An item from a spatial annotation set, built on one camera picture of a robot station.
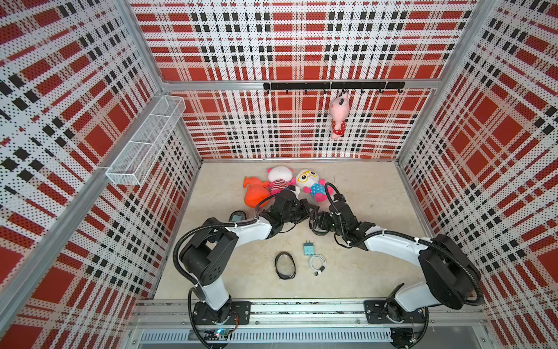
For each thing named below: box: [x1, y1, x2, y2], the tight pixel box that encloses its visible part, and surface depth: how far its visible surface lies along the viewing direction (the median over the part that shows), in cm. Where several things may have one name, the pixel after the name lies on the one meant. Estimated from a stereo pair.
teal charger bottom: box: [302, 239, 315, 256], surface depth 89 cm
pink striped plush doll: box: [267, 165, 295, 196], surface depth 110 cm
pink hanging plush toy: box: [329, 91, 351, 140], surface depth 94 cm
